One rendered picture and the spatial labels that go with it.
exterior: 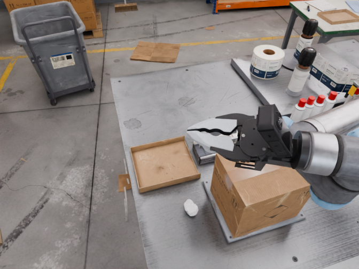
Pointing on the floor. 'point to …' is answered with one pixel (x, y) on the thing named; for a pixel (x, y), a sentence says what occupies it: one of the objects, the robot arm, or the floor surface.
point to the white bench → (299, 9)
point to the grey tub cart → (54, 46)
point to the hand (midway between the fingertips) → (193, 130)
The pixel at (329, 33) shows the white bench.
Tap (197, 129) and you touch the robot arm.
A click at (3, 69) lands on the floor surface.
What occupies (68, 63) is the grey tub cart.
